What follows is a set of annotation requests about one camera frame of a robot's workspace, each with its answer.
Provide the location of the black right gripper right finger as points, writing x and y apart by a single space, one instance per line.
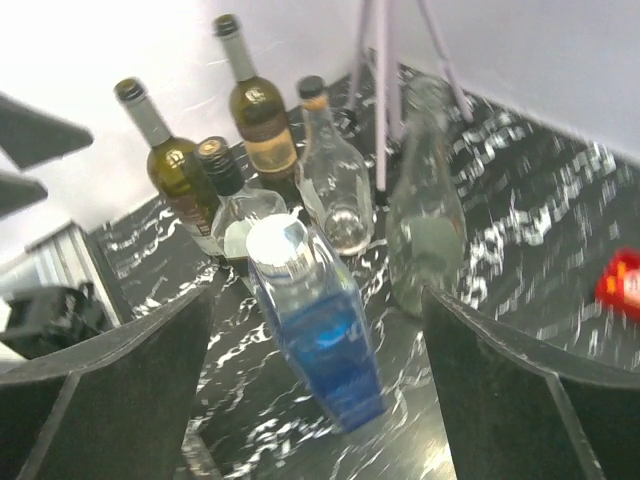
515 407

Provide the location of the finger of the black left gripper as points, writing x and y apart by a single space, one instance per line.
30 137
18 192

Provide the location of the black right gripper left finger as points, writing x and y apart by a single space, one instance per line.
113 407

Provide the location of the clear tall glass bottle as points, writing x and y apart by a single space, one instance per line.
425 226

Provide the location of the clear square liquor bottle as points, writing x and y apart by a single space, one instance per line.
241 205

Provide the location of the blue rectangular bottle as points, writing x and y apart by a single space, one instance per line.
313 308

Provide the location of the dark green wine bottle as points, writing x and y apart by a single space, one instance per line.
259 114

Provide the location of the clear corked glass bottle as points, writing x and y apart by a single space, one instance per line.
331 175

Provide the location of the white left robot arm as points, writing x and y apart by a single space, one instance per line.
64 309

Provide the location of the red yellow toy block car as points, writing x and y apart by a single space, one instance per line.
618 286

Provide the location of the lilac music stand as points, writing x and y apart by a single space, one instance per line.
389 129

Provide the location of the aluminium frame rail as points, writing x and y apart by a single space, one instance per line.
69 256

